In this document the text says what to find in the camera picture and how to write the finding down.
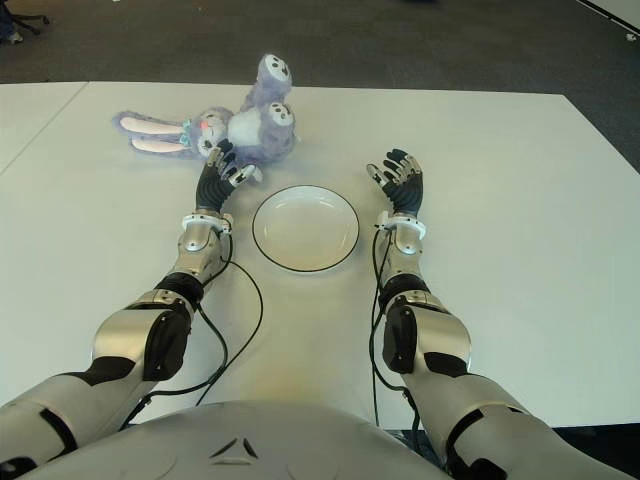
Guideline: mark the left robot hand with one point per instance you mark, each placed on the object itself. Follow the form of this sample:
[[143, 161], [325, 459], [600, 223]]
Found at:
[[212, 187]]

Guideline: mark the grey robot torso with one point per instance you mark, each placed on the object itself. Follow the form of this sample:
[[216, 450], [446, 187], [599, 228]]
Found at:
[[240, 440]]

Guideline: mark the white board panel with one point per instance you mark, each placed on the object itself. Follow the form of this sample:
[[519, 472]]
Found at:
[[615, 10]]

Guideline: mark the person leg with sneaker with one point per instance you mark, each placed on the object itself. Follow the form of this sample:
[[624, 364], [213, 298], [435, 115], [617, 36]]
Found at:
[[10, 30]]

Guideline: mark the purple plush bunny doll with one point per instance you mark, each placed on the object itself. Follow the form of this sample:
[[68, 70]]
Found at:
[[260, 127]]

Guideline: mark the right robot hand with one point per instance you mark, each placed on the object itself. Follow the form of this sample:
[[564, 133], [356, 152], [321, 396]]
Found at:
[[407, 192]]

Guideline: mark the white plate black rim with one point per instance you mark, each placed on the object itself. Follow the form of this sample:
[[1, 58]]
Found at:
[[305, 232]]

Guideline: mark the black office chair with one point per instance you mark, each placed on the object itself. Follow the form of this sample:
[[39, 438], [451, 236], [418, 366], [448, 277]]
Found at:
[[30, 12]]

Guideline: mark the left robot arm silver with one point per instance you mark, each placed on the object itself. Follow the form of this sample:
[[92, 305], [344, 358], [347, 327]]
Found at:
[[125, 330]]

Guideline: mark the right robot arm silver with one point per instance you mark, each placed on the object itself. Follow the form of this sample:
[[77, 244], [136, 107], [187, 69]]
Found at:
[[440, 330]]

